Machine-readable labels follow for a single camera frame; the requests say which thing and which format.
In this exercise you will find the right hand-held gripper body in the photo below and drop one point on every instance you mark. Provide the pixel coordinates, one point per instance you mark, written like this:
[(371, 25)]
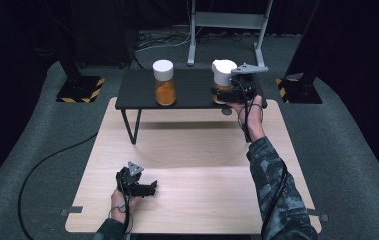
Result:
[(243, 86)]

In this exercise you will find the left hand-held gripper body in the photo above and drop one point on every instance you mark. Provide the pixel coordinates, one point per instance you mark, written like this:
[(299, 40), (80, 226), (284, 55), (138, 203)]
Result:
[(128, 183)]

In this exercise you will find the orange powder jar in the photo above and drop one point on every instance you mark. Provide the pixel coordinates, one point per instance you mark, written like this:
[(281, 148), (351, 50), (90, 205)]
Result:
[(223, 75), (165, 90)]

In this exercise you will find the person's left hand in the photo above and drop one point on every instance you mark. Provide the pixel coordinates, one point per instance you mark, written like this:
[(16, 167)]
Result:
[(120, 203)]

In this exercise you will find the person's right hand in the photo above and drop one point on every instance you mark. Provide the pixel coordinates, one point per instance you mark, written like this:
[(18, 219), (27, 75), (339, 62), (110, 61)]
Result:
[(253, 120)]

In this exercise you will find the grey round pad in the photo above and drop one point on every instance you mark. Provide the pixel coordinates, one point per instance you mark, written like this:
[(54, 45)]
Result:
[(225, 112)]

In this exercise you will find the black stand with striped base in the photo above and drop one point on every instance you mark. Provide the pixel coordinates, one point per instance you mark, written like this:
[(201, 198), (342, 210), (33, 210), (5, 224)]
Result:
[(80, 88), (300, 90)]

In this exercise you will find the grey metal stand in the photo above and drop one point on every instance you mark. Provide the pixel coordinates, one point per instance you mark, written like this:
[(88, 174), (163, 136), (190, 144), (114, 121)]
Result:
[(227, 20)]

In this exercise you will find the grey table bracket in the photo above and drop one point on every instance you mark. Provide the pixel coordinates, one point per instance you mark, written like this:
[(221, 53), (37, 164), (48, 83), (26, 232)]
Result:
[(323, 217), (72, 210)]

